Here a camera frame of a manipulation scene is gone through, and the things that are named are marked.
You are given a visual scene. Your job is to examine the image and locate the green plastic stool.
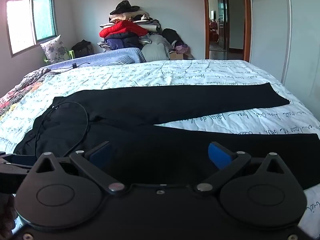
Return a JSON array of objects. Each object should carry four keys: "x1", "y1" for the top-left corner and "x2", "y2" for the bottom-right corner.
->
[{"x1": 43, "y1": 50, "x2": 75, "y2": 64}]

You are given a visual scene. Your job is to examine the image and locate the white script-print quilt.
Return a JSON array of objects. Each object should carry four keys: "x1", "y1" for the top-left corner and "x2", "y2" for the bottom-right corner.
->
[{"x1": 0, "y1": 59, "x2": 320, "y2": 238}]

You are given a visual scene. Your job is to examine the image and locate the black bag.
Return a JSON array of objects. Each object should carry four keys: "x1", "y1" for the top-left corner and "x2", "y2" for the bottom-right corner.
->
[{"x1": 72, "y1": 40, "x2": 94, "y2": 58}]

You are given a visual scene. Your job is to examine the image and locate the black hat on pile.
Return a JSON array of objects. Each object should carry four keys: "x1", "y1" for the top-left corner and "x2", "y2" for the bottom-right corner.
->
[{"x1": 110, "y1": 0, "x2": 140, "y2": 15}]

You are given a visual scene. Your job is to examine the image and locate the floral patchwork blanket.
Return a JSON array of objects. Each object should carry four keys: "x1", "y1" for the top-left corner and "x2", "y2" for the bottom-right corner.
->
[{"x1": 1, "y1": 68, "x2": 51, "y2": 116}]

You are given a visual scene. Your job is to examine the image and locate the white and cream clothes stack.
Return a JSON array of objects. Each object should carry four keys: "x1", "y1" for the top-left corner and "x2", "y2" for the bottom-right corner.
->
[{"x1": 100, "y1": 10, "x2": 161, "y2": 33}]

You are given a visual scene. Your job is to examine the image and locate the brown wooden door frame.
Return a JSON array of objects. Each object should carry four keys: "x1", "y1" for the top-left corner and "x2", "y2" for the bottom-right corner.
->
[{"x1": 204, "y1": 0, "x2": 252, "y2": 62}]

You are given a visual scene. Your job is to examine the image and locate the red puffer jacket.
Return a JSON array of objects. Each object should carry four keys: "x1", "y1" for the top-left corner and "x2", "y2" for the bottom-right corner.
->
[{"x1": 99, "y1": 20, "x2": 148, "y2": 38}]

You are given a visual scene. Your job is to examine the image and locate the grey bundled garment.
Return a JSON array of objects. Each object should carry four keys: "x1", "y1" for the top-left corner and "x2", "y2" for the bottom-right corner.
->
[{"x1": 142, "y1": 34, "x2": 172, "y2": 62}]

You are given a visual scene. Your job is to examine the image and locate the green-framed window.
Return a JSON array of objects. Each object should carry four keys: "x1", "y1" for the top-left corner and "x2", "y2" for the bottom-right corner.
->
[{"x1": 5, "y1": 0, "x2": 58, "y2": 57}]

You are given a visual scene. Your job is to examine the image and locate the purple cloth item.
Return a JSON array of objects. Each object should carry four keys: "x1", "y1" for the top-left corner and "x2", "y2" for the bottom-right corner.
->
[{"x1": 175, "y1": 44, "x2": 189, "y2": 54}]

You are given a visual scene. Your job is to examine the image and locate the black garment beside pile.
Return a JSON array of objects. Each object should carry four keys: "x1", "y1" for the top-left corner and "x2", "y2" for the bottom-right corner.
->
[{"x1": 162, "y1": 28, "x2": 184, "y2": 48}]

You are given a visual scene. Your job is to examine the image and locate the floral white pillow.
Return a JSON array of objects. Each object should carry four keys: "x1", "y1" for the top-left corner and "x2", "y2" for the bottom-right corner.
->
[{"x1": 40, "y1": 35, "x2": 70, "y2": 64}]

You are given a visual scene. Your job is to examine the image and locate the black charger cable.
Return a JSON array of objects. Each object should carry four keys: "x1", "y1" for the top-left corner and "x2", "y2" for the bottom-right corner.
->
[{"x1": 48, "y1": 62, "x2": 91, "y2": 74}]

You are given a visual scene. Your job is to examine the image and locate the navy blue jacket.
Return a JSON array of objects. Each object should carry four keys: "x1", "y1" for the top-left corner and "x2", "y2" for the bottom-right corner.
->
[{"x1": 105, "y1": 36, "x2": 143, "y2": 50}]

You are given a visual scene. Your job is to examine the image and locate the black pants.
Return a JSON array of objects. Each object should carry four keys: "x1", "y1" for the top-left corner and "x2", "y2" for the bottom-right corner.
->
[{"x1": 14, "y1": 83, "x2": 319, "y2": 189}]

